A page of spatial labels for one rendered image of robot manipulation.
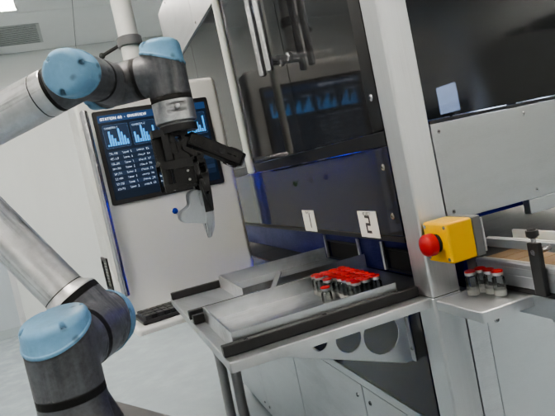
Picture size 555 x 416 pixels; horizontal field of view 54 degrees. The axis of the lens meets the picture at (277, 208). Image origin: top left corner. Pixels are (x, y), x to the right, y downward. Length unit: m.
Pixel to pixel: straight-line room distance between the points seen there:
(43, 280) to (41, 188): 5.36
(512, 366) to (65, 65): 0.99
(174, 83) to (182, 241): 1.00
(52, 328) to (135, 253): 0.95
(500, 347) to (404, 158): 0.43
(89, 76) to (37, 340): 0.42
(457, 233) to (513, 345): 0.32
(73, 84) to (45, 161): 5.59
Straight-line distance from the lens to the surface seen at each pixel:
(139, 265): 1.89
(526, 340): 1.25
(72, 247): 6.46
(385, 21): 1.07
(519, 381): 1.25
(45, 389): 0.99
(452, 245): 0.98
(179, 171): 0.99
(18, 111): 0.97
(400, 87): 1.06
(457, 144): 1.11
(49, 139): 6.50
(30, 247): 1.14
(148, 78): 1.01
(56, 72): 0.92
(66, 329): 0.97
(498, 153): 1.17
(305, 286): 1.31
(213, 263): 1.96
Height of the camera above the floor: 1.18
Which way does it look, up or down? 4 degrees down
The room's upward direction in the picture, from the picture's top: 12 degrees counter-clockwise
